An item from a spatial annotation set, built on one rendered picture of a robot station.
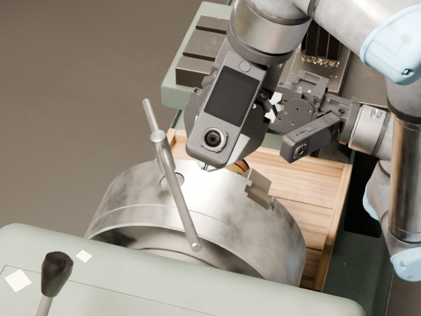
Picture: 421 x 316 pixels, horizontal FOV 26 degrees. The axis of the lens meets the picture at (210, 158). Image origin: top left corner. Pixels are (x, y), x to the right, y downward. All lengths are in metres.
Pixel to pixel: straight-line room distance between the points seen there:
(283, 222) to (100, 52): 2.22
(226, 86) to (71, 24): 2.67
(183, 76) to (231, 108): 0.93
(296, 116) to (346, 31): 0.70
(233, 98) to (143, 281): 0.30
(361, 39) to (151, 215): 0.49
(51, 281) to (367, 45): 0.40
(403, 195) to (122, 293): 0.48
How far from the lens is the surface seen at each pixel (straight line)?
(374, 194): 1.55
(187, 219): 1.03
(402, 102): 1.22
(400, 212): 1.40
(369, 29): 0.79
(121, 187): 1.28
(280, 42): 0.87
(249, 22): 0.87
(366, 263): 2.05
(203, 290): 1.09
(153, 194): 1.22
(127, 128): 3.09
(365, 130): 1.48
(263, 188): 1.29
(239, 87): 0.90
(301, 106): 1.47
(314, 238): 1.63
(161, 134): 1.17
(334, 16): 0.80
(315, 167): 1.73
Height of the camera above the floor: 2.14
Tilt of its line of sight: 46 degrees down
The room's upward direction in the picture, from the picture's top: straight up
